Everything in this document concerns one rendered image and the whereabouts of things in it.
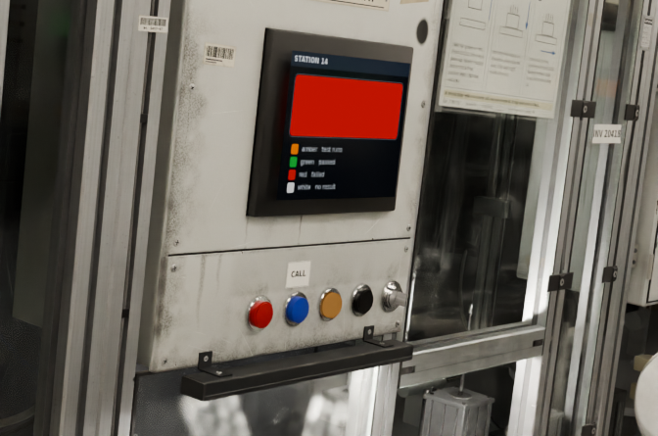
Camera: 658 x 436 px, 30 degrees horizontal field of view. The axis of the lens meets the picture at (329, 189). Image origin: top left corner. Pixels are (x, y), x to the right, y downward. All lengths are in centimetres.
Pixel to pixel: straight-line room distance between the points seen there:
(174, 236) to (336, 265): 27
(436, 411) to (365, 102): 85
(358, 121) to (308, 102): 9
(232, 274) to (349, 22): 32
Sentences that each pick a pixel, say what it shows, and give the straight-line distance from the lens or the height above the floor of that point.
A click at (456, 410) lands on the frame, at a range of 210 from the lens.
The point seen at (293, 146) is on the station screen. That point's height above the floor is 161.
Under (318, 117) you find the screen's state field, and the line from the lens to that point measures 134.
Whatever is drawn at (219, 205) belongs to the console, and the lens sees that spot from 128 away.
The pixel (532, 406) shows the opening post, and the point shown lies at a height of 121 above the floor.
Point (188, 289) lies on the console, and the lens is 128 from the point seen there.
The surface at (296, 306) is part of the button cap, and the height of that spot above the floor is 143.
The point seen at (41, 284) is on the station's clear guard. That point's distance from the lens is 119.
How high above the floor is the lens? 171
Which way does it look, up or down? 6 degrees down
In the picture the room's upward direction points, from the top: 6 degrees clockwise
